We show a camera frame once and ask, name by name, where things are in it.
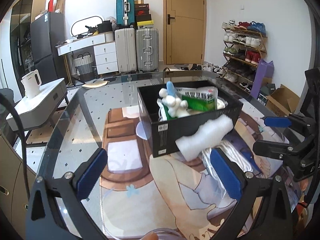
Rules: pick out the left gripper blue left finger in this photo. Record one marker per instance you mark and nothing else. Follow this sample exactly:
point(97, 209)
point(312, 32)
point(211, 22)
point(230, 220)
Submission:
point(44, 219)

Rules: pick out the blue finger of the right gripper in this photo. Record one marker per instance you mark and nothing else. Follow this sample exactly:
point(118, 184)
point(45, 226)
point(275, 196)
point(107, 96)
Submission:
point(281, 122)
point(273, 150)

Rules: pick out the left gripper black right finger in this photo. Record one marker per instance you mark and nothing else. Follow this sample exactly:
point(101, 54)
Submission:
point(273, 219)

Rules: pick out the white plush toy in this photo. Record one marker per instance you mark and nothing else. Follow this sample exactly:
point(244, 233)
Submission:
point(177, 107)

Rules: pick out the person's left hand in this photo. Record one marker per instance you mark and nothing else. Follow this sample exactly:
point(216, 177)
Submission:
point(150, 236)

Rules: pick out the cardboard box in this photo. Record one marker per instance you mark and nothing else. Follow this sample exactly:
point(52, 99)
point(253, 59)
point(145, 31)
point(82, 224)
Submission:
point(282, 101)

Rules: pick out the purple bag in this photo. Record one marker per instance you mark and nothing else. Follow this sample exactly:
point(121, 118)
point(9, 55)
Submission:
point(264, 70)

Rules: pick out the shoe rack with shoes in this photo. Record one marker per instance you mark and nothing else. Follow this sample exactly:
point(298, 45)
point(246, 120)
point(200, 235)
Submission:
point(244, 49)

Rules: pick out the white side table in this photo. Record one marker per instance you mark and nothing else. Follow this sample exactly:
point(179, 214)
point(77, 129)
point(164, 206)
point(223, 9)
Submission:
point(35, 112)

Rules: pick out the black storage box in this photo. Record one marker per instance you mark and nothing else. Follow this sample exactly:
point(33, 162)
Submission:
point(161, 135)

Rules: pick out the anime printed table mat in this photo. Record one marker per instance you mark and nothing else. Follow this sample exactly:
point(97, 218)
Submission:
point(170, 196)

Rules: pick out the white electric kettle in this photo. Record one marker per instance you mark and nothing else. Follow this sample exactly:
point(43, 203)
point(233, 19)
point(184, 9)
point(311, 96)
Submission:
point(31, 83)

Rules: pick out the wooden door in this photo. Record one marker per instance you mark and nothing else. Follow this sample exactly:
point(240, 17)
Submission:
point(184, 31)

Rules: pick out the silver suitcase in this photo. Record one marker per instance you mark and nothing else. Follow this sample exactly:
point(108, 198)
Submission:
point(147, 49)

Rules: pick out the woven basket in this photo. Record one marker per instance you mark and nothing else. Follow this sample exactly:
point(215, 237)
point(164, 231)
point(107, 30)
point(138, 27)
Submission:
point(84, 66)

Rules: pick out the stacked shoe boxes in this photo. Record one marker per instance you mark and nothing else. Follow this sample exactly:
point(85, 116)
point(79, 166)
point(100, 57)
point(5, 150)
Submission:
point(142, 15)

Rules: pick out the white suitcase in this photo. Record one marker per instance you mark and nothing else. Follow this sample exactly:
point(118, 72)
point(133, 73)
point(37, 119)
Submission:
point(126, 50)

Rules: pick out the white drawer desk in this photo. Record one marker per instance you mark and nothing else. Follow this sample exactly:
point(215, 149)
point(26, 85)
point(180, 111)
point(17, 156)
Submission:
point(104, 47)

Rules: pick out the teal suitcase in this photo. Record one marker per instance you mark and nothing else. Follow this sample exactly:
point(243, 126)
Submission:
point(125, 13)

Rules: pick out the black refrigerator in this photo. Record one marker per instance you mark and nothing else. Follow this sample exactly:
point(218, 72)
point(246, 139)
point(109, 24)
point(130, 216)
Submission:
point(45, 33)

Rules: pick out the black glass cabinet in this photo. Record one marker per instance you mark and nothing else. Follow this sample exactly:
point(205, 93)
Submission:
point(23, 14)

